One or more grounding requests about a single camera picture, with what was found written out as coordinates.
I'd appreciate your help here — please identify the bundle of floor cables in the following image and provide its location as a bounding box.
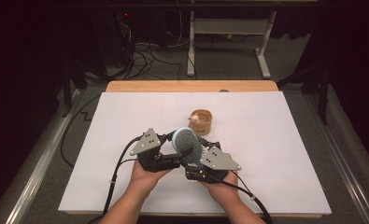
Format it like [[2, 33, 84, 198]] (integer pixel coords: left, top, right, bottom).
[[116, 12, 193, 80]]

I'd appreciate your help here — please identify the black floor cable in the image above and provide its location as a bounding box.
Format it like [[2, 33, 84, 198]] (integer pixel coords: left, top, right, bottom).
[[60, 92, 103, 169]]

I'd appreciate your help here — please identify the black stand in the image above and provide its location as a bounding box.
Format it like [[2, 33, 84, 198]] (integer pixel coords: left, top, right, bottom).
[[60, 57, 111, 119], [277, 60, 330, 126]]

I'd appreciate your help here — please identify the metal floor rail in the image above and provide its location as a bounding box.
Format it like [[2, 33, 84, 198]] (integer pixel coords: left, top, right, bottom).
[[3, 89, 82, 224], [306, 92, 369, 224]]

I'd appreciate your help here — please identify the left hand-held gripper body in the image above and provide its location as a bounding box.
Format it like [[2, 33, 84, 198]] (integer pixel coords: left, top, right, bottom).
[[129, 128, 186, 173]]

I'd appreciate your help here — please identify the white table cover sheet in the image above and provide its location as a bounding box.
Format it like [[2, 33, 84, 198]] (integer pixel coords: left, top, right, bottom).
[[58, 91, 333, 216]]

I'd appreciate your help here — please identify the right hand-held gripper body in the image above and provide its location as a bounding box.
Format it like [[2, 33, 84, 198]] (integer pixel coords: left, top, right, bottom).
[[184, 147, 242, 183]]

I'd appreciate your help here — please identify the person's right hand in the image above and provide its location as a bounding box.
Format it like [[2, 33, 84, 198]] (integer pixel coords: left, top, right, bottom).
[[200, 153, 241, 204]]

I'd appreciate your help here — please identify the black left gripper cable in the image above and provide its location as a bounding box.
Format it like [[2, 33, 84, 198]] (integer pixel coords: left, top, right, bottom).
[[87, 134, 145, 224]]

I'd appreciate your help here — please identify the white metal desk frame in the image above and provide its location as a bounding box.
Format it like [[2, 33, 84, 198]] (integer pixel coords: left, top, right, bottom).
[[186, 10, 278, 79]]

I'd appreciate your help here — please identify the person's left hand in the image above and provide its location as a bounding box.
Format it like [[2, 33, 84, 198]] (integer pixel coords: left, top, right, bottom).
[[129, 160, 175, 200]]

